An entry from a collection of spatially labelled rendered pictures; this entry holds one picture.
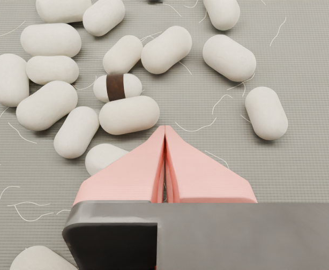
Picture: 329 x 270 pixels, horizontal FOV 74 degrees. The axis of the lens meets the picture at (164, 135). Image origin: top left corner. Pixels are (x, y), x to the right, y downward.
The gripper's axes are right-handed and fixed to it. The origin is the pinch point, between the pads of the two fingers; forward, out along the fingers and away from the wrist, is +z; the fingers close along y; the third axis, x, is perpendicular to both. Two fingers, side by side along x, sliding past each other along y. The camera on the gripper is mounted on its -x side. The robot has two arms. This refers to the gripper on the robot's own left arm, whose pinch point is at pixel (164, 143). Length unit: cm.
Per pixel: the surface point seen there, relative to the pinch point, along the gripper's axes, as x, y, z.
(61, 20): -5.2, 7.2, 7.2
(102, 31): -4.6, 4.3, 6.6
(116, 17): -5.4, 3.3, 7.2
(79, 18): -5.3, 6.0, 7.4
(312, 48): -3.5, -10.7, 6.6
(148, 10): -5.7, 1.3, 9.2
